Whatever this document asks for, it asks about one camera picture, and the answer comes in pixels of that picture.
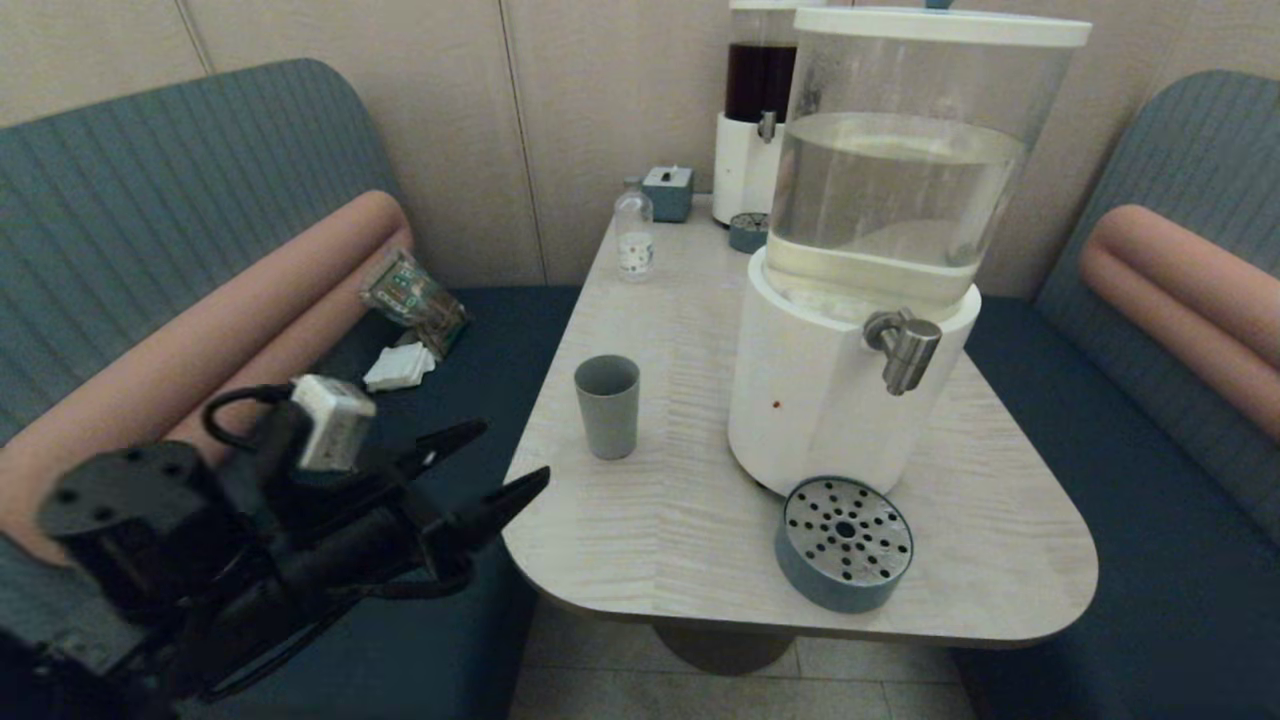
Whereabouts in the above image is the grey plastic cup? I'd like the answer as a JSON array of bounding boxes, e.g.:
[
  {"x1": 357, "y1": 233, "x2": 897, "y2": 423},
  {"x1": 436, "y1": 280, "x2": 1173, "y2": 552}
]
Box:
[{"x1": 573, "y1": 354, "x2": 642, "y2": 461}]

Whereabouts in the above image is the large steel dispenser tap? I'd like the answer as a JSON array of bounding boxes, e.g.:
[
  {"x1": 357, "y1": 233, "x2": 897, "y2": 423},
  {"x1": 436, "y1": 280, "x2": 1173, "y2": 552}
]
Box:
[{"x1": 864, "y1": 308, "x2": 944, "y2": 397}]

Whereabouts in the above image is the white napkin stack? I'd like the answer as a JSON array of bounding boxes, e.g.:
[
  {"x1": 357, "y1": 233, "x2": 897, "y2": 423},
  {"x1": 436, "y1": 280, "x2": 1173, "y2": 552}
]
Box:
[{"x1": 362, "y1": 342, "x2": 437, "y2": 392}]

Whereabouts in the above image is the green snack package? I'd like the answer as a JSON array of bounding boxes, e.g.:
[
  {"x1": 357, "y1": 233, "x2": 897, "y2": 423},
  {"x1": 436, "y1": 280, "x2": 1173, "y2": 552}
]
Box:
[{"x1": 360, "y1": 250, "x2": 471, "y2": 359}]

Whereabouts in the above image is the dark blue seat cushion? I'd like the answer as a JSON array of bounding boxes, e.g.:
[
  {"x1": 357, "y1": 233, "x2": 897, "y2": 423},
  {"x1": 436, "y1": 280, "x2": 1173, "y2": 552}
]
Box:
[
  {"x1": 950, "y1": 296, "x2": 1280, "y2": 720},
  {"x1": 200, "y1": 286, "x2": 581, "y2": 720}
]

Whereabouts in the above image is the pink bolster cushion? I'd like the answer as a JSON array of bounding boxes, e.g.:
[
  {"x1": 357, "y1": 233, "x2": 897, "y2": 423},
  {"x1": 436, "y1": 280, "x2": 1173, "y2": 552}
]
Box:
[
  {"x1": 0, "y1": 189, "x2": 413, "y2": 566},
  {"x1": 1077, "y1": 203, "x2": 1280, "y2": 443}
]

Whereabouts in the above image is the clear plastic bottle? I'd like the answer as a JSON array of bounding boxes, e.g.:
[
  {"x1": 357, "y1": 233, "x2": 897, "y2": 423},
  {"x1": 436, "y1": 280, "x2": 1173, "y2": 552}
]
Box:
[{"x1": 613, "y1": 176, "x2": 656, "y2": 283}]

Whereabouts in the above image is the large clear water dispenser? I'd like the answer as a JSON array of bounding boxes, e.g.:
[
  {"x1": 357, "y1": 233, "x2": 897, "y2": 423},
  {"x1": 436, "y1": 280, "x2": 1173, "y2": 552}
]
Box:
[{"x1": 727, "y1": 5, "x2": 1093, "y2": 498}]

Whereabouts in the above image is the teal tissue box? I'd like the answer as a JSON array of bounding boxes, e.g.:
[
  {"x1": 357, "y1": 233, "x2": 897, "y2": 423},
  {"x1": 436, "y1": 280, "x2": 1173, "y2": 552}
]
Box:
[{"x1": 641, "y1": 165, "x2": 695, "y2": 223}]

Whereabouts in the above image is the large blue perforated drip tray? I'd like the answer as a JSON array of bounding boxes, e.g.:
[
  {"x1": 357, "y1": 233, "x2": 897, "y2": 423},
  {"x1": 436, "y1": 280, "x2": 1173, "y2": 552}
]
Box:
[{"x1": 775, "y1": 475, "x2": 915, "y2": 614}]

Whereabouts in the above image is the grey-blue ribbed sofa backrest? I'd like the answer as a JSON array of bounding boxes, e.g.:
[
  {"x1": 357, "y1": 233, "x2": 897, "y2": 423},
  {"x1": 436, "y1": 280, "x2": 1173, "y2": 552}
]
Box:
[
  {"x1": 0, "y1": 57, "x2": 406, "y2": 641},
  {"x1": 1033, "y1": 68, "x2": 1280, "y2": 546}
]

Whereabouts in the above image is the small blue drip tray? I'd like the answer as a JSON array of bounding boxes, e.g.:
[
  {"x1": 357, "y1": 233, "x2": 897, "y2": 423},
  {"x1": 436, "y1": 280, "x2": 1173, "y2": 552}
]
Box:
[{"x1": 728, "y1": 211, "x2": 771, "y2": 254}]

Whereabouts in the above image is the dark drink dispenser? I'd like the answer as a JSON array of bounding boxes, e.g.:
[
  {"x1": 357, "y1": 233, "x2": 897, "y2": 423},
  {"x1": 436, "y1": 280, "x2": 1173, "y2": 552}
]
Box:
[{"x1": 712, "y1": 0, "x2": 827, "y2": 227}]

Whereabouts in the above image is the large white dispenser lid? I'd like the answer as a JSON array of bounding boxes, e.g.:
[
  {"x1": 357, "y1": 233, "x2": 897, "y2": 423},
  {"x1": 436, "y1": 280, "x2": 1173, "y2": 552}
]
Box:
[{"x1": 795, "y1": 0, "x2": 1093, "y2": 48}]

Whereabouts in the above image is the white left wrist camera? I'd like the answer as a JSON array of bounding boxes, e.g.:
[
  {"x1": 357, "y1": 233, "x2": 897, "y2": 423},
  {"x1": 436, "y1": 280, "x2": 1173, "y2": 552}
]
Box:
[{"x1": 290, "y1": 374, "x2": 378, "y2": 473}]

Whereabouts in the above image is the dark round table pedestal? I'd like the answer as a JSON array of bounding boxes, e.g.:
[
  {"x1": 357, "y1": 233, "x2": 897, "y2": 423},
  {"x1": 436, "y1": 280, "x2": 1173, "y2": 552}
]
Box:
[{"x1": 652, "y1": 624, "x2": 799, "y2": 678}]

